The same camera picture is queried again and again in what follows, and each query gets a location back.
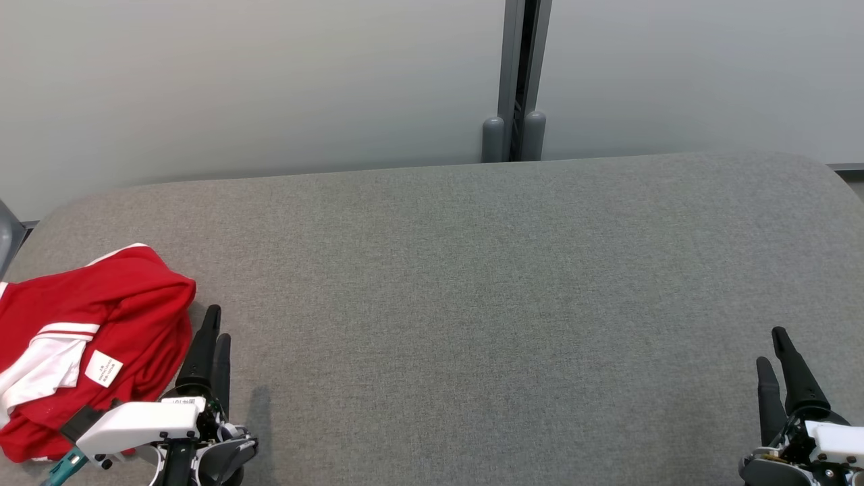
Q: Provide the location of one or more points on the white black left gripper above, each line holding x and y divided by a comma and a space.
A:
148, 422

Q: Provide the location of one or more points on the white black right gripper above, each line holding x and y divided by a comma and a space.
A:
837, 439

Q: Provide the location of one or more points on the red white basketball jersey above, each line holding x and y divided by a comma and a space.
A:
148, 351

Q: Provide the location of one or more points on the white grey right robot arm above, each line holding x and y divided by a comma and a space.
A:
769, 472

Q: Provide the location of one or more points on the grey chair edge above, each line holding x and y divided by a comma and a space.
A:
8, 236

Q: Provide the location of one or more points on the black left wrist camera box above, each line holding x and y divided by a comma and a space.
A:
79, 422

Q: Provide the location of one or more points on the grey partition post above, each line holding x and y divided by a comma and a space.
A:
523, 61

